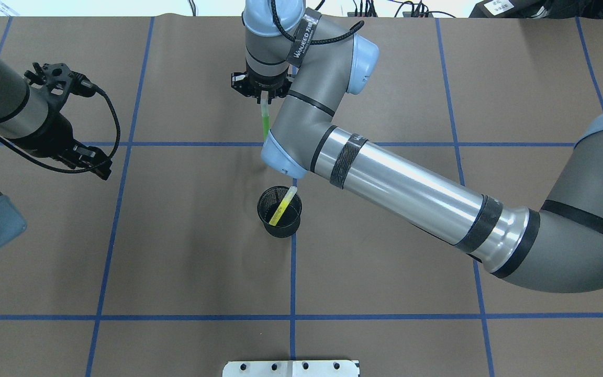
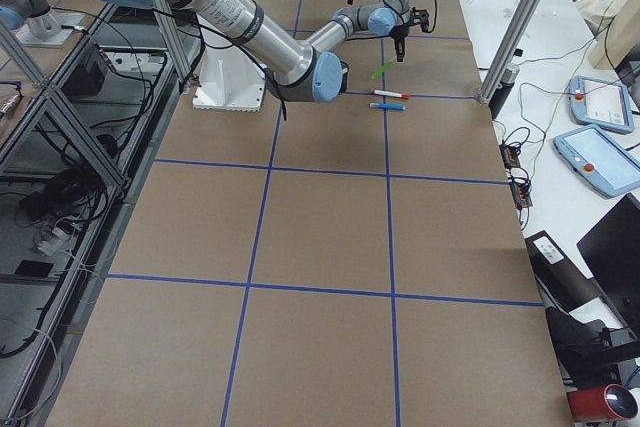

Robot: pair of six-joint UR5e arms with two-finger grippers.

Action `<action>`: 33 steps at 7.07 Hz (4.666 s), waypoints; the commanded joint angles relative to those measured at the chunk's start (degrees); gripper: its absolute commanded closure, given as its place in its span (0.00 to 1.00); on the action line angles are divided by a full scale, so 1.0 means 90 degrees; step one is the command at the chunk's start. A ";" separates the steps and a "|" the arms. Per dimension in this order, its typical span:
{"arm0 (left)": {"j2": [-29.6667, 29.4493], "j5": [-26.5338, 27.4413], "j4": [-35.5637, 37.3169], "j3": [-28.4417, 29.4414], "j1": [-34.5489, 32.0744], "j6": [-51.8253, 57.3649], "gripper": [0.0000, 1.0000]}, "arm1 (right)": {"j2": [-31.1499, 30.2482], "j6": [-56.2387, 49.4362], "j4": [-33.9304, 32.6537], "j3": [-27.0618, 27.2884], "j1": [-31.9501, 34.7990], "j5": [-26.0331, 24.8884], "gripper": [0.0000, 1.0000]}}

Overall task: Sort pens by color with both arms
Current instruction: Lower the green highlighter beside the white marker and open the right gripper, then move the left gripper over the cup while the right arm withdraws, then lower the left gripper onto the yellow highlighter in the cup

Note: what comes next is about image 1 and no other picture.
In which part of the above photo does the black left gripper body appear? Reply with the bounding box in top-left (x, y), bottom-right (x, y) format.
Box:
top-left (45, 135), bottom-right (112, 181)

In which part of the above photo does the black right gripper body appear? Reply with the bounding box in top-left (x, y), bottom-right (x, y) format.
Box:
top-left (230, 71), bottom-right (294, 101)

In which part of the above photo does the green highlighter pen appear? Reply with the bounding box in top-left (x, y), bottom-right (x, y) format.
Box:
top-left (259, 91), bottom-right (271, 141)

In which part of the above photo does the yellow highlighter pen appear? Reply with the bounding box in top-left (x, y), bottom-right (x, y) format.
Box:
top-left (268, 185), bottom-right (298, 227)

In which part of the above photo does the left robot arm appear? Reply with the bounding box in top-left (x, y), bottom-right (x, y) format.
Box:
top-left (0, 59), bottom-right (121, 248)

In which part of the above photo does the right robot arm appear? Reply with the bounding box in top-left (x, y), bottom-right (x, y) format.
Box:
top-left (232, 1), bottom-right (603, 293)

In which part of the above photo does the black mesh pen cup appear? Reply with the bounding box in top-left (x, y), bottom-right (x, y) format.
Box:
top-left (258, 185), bottom-right (302, 238)

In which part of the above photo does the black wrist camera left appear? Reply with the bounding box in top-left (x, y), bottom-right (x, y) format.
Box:
top-left (24, 62), bottom-right (97, 113)

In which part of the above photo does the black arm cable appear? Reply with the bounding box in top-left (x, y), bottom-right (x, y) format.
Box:
top-left (0, 86), bottom-right (122, 174)

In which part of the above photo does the white pedestal column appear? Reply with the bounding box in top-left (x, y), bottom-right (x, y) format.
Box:
top-left (222, 360), bottom-right (361, 376)

